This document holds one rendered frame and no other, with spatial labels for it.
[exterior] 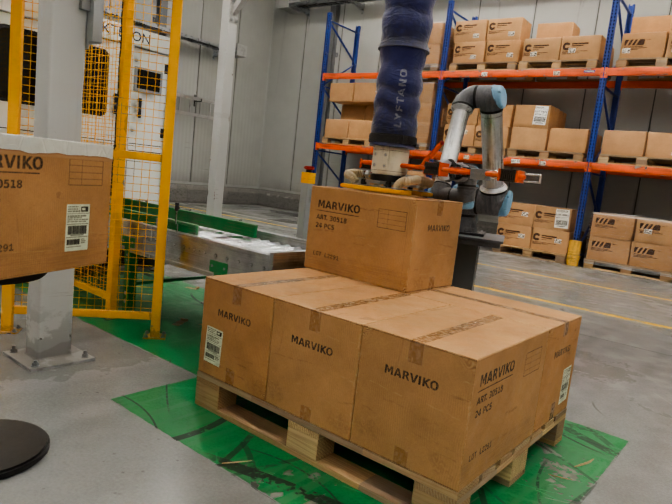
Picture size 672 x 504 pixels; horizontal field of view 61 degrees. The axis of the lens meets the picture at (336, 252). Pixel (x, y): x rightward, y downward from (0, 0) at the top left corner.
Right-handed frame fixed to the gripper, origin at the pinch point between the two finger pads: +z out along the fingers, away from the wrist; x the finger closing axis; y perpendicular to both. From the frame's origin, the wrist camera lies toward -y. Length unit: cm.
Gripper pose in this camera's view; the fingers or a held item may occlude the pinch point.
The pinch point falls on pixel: (440, 169)
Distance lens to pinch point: 261.9
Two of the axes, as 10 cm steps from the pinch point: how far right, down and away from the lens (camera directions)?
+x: 1.1, -9.8, -1.4
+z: -6.3, 0.4, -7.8
